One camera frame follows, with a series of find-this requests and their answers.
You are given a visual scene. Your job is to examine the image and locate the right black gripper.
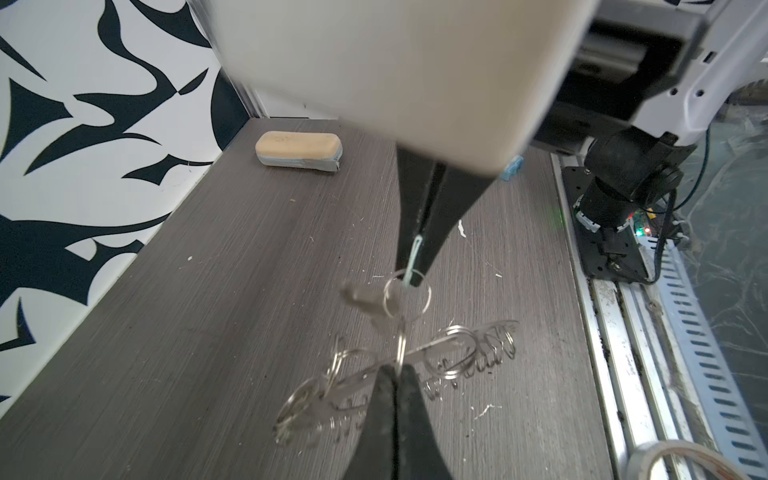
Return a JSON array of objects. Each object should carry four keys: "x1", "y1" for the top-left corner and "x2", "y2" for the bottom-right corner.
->
[{"x1": 205, "y1": 0, "x2": 598, "y2": 276}]

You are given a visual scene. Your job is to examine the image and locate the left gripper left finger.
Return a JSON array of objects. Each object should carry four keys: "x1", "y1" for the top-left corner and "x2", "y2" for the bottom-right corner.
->
[{"x1": 343, "y1": 365, "x2": 398, "y2": 480}]

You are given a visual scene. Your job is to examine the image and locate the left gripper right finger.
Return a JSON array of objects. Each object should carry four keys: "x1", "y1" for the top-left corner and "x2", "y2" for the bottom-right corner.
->
[{"x1": 395, "y1": 364, "x2": 452, "y2": 480}]

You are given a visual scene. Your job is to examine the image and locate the mint green key tag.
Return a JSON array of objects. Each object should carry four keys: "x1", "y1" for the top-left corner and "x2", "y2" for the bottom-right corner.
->
[{"x1": 402, "y1": 235, "x2": 423, "y2": 287}]

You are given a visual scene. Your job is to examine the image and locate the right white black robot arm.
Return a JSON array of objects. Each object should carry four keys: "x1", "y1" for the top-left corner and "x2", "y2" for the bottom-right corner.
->
[{"x1": 192, "y1": 1, "x2": 767, "y2": 285}]

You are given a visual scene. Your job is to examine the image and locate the light blue small toy block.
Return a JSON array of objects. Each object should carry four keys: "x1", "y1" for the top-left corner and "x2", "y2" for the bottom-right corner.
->
[{"x1": 499, "y1": 155, "x2": 524, "y2": 182}]

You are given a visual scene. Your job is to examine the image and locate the beige sponge block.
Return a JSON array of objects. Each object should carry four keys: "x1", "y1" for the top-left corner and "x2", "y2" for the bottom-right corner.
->
[{"x1": 255, "y1": 131, "x2": 343, "y2": 173}]

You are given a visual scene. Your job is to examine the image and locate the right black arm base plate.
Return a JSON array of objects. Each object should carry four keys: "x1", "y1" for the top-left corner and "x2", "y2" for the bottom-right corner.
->
[{"x1": 561, "y1": 166, "x2": 654, "y2": 283}]

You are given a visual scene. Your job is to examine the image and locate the white slotted cable duct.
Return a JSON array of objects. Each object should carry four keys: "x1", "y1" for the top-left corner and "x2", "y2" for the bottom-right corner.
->
[{"x1": 646, "y1": 241, "x2": 767, "y2": 479}]

